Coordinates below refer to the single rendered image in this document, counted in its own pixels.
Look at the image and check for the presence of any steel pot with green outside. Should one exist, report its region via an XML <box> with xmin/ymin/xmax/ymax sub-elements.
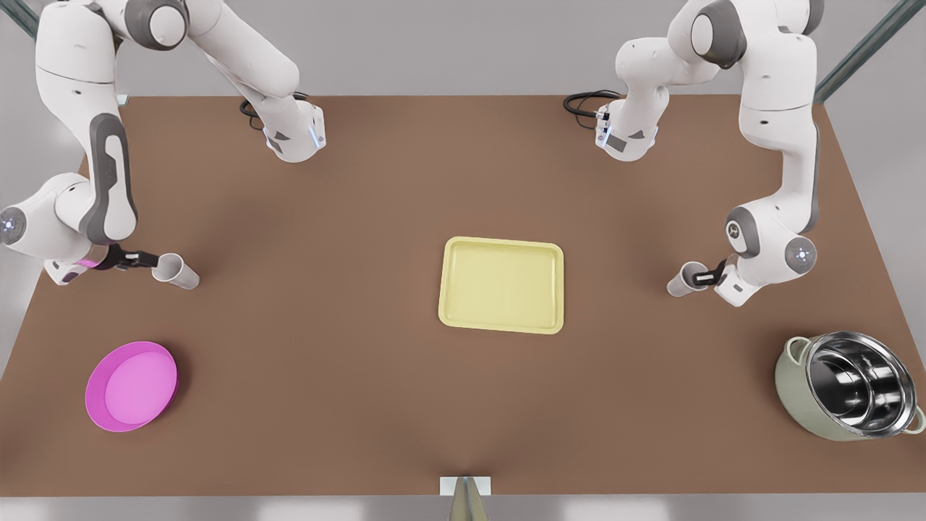
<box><xmin>774</xmin><ymin>331</ymin><xmax>926</xmax><ymax>443</ymax></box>

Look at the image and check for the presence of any black cable loop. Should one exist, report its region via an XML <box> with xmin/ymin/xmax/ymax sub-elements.
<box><xmin>239</xmin><ymin>91</ymin><xmax>310</xmax><ymax>132</ymax></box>
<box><xmin>563</xmin><ymin>90</ymin><xmax>624</xmax><ymax>132</ymax></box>

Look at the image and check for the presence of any white cup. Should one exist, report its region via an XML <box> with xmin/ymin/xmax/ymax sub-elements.
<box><xmin>666</xmin><ymin>261</ymin><xmax>710</xmax><ymax>299</ymax></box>
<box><xmin>151</xmin><ymin>253</ymin><xmax>200</xmax><ymax>291</ymax></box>

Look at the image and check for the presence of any pink round plate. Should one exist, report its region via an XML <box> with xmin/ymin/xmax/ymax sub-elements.
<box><xmin>85</xmin><ymin>341</ymin><xmax>179</xmax><ymax>433</ymax></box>

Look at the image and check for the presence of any pale yellow rectangular tray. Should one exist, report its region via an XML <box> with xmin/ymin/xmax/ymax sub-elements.
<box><xmin>438</xmin><ymin>236</ymin><xmax>564</xmax><ymax>336</ymax></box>

